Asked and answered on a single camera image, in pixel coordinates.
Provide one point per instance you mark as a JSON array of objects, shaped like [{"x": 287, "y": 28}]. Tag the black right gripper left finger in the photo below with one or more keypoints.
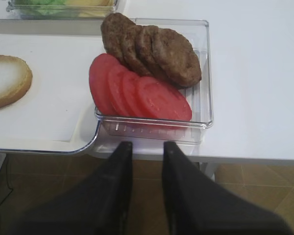
[{"x": 96, "y": 206}]

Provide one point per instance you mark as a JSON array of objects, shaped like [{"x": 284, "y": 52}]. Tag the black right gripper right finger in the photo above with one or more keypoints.
[{"x": 196, "y": 205}]

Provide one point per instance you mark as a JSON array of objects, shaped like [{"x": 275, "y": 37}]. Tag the yellow cheese slices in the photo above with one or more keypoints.
[{"x": 91, "y": 8}]

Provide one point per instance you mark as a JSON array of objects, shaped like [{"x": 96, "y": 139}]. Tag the clear lettuce and cheese container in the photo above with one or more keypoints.
[{"x": 66, "y": 12}]

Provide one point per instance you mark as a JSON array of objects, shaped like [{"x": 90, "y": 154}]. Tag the red tomato slice front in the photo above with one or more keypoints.
[{"x": 160, "y": 100}]

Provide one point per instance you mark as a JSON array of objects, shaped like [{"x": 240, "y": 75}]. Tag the red tomato slice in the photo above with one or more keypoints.
[
  {"x": 131, "y": 102},
  {"x": 98, "y": 72},
  {"x": 160, "y": 100},
  {"x": 114, "y": 81}
]

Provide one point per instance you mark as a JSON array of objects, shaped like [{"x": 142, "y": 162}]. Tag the metal baking tray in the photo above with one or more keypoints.
[{"x": 80, "y": 28}]

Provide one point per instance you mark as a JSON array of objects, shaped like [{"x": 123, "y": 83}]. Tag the red tomato slice far left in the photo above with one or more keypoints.
[{"x": 98, "y": 72}]

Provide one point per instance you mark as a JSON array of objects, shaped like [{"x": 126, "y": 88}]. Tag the brown meat patty front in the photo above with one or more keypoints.
[{"x": 176, "y": 57}]

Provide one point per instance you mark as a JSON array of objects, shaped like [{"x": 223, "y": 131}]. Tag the brown meat patty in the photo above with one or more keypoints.
[
  {"x": 129, "y": 51},
  {"x": 143, "y": 44},
  {"x": 176, "y": 57},
  {"x": 112, "y": 29}
]

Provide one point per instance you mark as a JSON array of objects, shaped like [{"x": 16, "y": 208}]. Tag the bottom bun half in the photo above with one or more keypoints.
[{"x": 15, "y": 79}]

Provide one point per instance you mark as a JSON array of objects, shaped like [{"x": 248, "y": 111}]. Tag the brown meat patty far left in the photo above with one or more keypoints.
[{"x": 112, "y": 29}]

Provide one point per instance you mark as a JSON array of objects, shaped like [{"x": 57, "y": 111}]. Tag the green lettuce pile in container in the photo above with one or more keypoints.
[{"x": 39, "y": 7}]

